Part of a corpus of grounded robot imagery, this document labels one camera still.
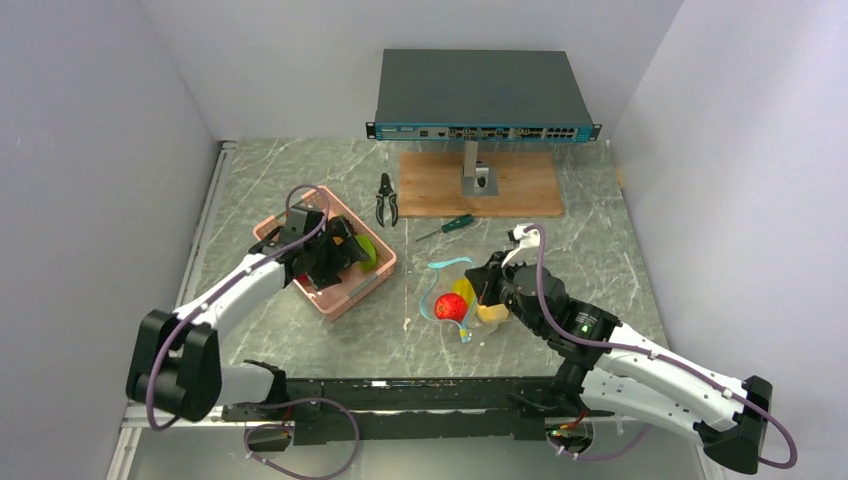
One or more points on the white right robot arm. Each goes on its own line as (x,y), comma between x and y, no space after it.
(609,367)

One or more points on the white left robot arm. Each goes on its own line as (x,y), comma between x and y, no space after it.
(176,363)

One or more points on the green handled screwdriver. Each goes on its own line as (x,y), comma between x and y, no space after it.
(452,225)

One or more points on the wooden board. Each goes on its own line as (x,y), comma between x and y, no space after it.
(432,184)

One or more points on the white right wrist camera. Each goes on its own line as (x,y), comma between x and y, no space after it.
(525,239)

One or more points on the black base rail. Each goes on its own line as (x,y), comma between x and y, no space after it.
(520,408)

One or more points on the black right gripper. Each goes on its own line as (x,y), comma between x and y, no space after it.
(485,278)

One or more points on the grey network switch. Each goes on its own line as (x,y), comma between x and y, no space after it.
(480,95)

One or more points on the clear zip top bag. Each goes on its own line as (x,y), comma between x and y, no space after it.
(442,275)

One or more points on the metal stand post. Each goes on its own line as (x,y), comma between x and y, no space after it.
(478,178)

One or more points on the black handled pliers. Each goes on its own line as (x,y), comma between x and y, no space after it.
(386,198)

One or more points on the aluminium frame rail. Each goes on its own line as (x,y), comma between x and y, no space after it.
(134,418)

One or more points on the pink plastic basket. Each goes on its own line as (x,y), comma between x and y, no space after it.
(334,301)

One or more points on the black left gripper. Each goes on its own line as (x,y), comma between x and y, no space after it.
(345,253)

